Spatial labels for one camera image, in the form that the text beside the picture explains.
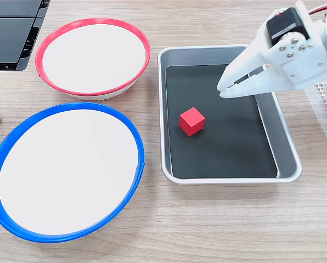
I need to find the red cube block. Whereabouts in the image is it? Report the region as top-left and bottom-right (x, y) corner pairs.
(178, 107), (206, 137)

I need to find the silver metal tray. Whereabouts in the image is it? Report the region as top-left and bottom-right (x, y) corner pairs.
(157, 44), (303, 185)

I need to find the black tray liner mat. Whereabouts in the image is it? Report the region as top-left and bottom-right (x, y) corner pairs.
(165, 64), (279, 179)

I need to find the red rimmed white dish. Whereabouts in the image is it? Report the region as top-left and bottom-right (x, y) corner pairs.
(35, 18), (151, 101)

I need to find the blue rimmed white dish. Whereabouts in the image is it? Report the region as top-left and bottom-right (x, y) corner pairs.
(0, 101), (145, 244)

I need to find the white perforated mat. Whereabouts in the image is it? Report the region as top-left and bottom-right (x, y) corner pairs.
(315, 81), (327, 127)

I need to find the black flat panel device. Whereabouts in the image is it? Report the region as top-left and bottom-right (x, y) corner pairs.
(0, 0), (51, 72)

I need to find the red and black cable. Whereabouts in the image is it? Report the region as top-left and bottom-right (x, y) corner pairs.
(308, 4), (327, 15)

